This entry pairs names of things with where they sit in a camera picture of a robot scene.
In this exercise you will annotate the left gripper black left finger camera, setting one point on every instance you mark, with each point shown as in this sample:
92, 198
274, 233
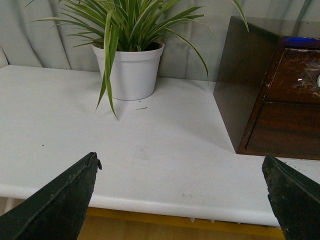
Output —
57, 211

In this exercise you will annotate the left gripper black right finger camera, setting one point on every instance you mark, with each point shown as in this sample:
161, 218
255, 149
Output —
294, 199

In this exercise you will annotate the wooden drawer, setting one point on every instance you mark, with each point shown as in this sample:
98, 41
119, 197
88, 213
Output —
286, 130
296, 77

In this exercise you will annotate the dark wooden drawer cabinet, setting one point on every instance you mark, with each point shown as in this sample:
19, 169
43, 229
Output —
249, 61

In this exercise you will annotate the white plastic flower pot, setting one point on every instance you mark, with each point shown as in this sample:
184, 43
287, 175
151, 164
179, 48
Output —
133, 74

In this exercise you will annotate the grey curtain backdrop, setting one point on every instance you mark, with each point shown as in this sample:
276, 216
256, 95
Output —
27, 38

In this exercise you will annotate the green striped spider plant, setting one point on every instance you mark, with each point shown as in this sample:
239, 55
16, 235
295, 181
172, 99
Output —
129, 26

